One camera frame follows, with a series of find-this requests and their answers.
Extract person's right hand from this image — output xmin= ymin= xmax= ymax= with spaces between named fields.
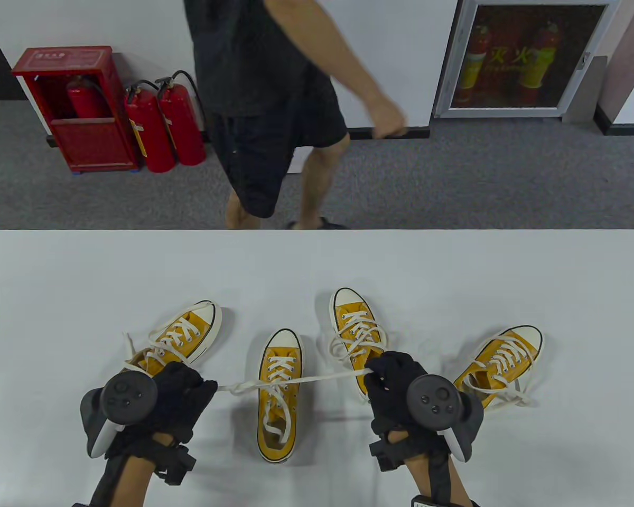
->
xmin=365 ymin=351 xmax=445 ymax=450

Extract person's left hand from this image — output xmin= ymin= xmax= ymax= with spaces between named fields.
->
xmin=106 ymin=362 xmax=218 ymax=460

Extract yellow canvas shoe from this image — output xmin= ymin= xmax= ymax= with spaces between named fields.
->
xmin=453 ymin=325 xmax=543 ymax=410
xmin=330 ymin=288 xmax=391 ymax=399
xmin=124 ymin=301 xmax=222 ymax=381
xmin=257 ymin=328 xmax=303 ymax=464

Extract person's left forearm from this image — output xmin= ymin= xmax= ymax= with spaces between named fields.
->
xmin=87 ymin=433 xmax=154 ymax=507

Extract person's right forearm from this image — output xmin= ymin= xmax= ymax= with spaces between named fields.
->
xmin=402 ymin=438 xmax=479 ymax=507

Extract dark grey hand controller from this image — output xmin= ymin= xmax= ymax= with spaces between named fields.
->
xmin=80 ymin=371 xmax=158 ymax=459
xmin=407 ymin=375 xmax=484 ymax=463

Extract black battery pack white label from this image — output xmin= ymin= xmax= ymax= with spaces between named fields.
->
xmin=412 ymin=496 xmax=473 ymax=507

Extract red extinguisher cabinet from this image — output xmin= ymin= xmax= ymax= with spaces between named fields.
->
xmin=12 ymin=46 xmax=141 ymax=174

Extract silver framed glass cabinet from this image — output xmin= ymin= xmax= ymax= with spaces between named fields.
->
xmin=433 ymin=0 xmax=621 ymax=119

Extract red yellow fire extinguisher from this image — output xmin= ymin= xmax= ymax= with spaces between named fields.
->
xmin=457 ymin=24 xmax=492 ymax=104
xmin=518 ymin=21 xmax=561 ymax=104

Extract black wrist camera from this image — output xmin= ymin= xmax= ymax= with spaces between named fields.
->
xmin=370 ymin=441 xmax=407 ymax=472
xmin=156 ymin=446 xmax=197 ymax=485

